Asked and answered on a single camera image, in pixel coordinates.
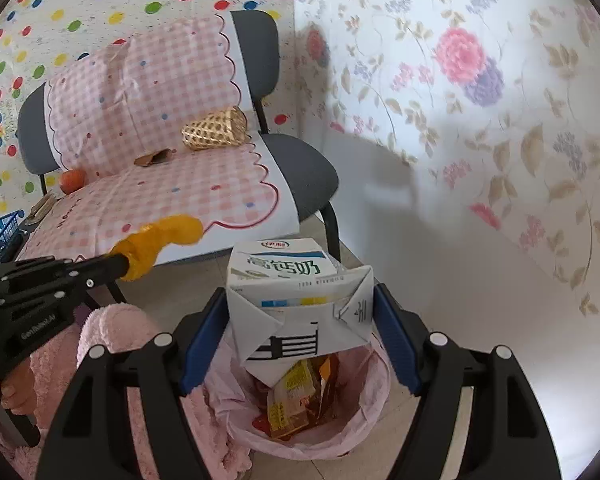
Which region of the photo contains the person's left forearm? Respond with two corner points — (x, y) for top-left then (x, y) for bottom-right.
(0, 345), (88, 480)

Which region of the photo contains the white milk carton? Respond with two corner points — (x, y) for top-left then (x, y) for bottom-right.
(225, 237), (376, 388)

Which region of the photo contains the grey office chair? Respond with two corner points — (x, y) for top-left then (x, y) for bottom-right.
(17, 10), (342, 306)

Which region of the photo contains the yellow snack packet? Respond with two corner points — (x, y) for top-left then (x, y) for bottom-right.
(267, 360), (321, 441)

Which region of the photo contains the woven bamboo basket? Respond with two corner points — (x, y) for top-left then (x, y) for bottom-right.
(181, 106), (248, 152)

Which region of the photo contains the person's left hand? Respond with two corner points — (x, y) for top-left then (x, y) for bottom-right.
(0, 376), (35, 413)

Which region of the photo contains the pink lined waste bin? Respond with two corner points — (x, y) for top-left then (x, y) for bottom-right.
(202, 340), (393, 462)

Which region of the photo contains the pink fleece robe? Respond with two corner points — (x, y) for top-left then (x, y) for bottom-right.
(77, 302), (253, 480)

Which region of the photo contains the pink checkered cloth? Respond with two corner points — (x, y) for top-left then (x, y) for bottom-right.
(17, 14), (301, 266)

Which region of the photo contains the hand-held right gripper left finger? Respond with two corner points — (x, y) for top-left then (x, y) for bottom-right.
(40, 287), (231, 480)

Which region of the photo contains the red apple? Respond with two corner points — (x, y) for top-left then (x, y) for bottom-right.
(60, 169), (87, 194)

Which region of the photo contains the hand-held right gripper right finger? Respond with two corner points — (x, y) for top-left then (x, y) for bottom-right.
(372, 282), (563, 480)

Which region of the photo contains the blue plastic basket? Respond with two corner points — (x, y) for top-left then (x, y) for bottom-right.
(0, 210), (23, 266)

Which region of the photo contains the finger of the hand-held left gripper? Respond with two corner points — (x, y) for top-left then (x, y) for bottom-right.
(10, 267), (133, 316)
(10, 251), (131, 281)

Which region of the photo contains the brown paper wrapper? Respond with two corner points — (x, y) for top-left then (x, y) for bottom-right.
(134, 148), (173, 167)

